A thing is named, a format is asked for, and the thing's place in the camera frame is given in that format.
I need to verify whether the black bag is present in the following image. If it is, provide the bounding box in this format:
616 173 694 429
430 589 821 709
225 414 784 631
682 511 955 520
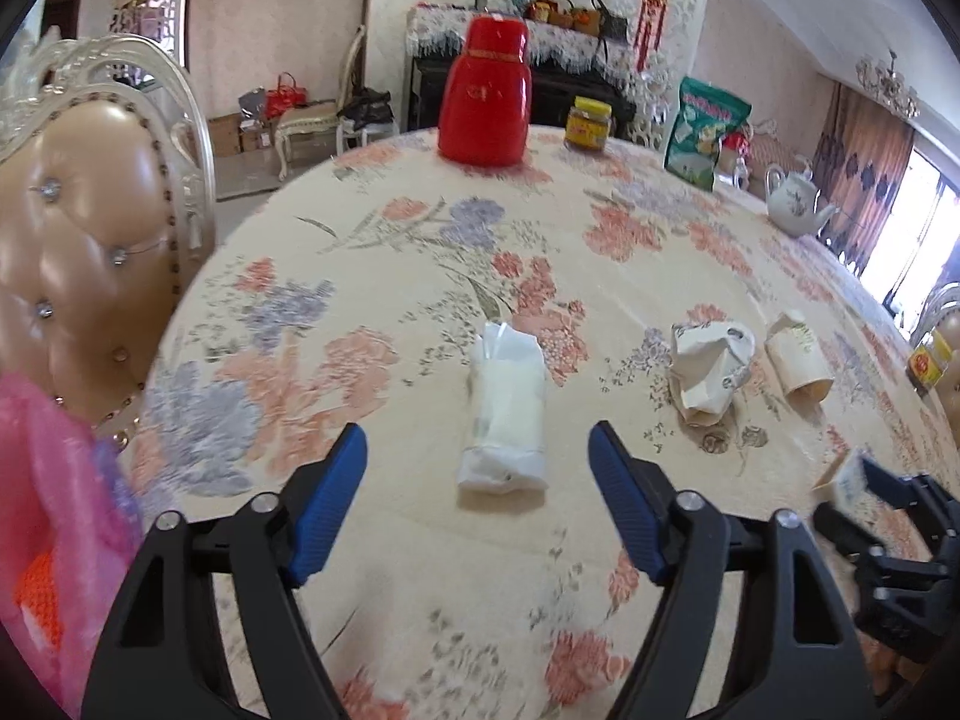
337 86 395 137

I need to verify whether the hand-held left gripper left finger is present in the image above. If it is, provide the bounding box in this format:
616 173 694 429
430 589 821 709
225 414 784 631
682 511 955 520
81 424 370 720

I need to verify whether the red white packet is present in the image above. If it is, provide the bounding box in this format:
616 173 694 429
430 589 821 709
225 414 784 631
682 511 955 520
716 131 753 188

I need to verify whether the orange foam net sleeve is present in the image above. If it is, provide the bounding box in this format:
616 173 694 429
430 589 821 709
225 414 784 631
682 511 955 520
15 547 68 650

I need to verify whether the dark handbag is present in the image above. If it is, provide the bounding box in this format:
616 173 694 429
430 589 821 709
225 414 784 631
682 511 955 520
589 0 629 42

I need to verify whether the crumpled white bag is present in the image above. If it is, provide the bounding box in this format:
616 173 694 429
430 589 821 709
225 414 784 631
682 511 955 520
670 321 757 427

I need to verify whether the beige paper cup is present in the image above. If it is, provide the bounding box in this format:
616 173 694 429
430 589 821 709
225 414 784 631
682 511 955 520
765 311 835 406

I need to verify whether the pink plastic bag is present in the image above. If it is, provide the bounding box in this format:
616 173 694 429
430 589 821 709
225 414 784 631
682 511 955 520
0 371 147 720

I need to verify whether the white lace cover cloth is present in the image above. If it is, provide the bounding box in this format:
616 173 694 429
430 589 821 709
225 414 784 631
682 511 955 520
405 4 650 83

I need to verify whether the red thermos jug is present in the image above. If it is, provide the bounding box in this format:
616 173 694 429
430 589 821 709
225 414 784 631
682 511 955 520
437 13 535 166

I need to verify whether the yellow-lid glass jar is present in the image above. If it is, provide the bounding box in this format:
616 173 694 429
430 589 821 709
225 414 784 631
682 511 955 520
564 96 614 153

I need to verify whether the brown patterned curtain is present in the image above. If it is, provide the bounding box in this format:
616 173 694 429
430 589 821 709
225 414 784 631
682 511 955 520
814 82 916 278

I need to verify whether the crystal chandelier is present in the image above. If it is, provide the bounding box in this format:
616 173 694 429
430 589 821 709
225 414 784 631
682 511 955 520
855 51 922 119

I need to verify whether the white floral teapot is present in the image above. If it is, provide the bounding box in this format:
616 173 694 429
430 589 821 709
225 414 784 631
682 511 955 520
765 157 841 239

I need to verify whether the white plastic-wrapped packet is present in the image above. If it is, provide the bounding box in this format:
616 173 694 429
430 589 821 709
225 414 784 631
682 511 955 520
456 321 550 494

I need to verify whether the cardboard box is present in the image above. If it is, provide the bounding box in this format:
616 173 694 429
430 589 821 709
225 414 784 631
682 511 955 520
206 112 242 160

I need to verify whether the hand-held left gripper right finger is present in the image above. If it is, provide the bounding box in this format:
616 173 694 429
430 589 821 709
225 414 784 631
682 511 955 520
586 420 878 720

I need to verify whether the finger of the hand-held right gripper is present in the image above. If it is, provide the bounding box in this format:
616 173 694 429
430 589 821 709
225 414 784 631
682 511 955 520
814 502 887 568
862 456 950 541

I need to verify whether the red-label glass jar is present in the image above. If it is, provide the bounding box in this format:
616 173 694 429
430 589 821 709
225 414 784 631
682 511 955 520
907 330 957 391

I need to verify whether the red handbag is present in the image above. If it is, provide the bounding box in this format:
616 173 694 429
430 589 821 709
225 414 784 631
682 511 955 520
264 73 308 119

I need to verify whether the small white carton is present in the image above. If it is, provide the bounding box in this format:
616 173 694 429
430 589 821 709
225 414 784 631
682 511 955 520
812 448 875 511

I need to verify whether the white carved side chair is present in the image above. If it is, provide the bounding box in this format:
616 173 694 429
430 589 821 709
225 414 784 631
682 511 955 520
274 24 368 181

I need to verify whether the green snack bag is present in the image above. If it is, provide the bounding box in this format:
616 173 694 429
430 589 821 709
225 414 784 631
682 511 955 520
664 76 752 192

